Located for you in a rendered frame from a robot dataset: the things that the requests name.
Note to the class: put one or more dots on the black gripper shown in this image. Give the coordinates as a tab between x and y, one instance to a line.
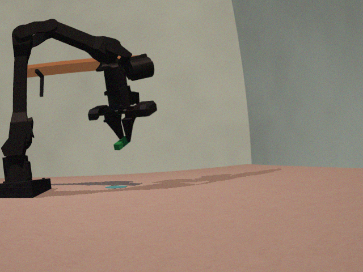
118	99

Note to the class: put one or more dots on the green rectangular block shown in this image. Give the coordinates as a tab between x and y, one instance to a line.
121	143

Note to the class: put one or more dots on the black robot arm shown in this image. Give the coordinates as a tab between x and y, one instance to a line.
101	48

